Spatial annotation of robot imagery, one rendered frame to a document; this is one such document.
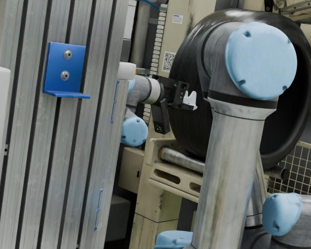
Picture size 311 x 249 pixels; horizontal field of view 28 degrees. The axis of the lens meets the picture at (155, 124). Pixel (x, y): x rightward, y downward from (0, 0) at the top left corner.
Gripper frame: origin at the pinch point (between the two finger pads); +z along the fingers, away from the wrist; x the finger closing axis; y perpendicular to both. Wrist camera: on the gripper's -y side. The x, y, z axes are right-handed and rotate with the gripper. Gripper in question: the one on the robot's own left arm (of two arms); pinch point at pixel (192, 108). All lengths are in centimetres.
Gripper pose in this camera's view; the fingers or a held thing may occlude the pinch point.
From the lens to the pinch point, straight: 194.7
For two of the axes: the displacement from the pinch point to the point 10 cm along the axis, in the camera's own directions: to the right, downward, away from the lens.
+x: -7.1, -2.2, 6.7
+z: 6.6, 1.2, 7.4
